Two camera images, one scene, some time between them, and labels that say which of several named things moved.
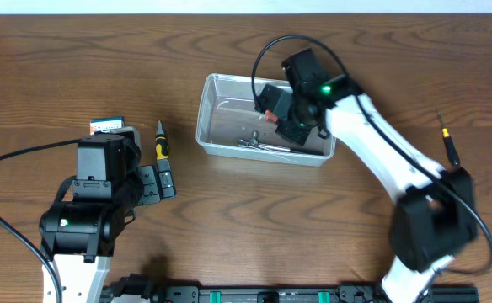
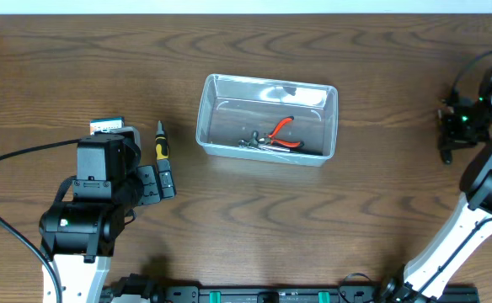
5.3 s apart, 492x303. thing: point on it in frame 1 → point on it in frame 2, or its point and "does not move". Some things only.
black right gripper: x=291 y=135 → x=452 y=139
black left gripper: x=151 y=192 does not move
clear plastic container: x=230 y=124 does not move
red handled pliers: x=268 y=116 → x=270 y=138
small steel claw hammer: x=255 y=145 → x=253 y=142
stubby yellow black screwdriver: x=162 y=146 does not move
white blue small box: x=105 y=124 does not move
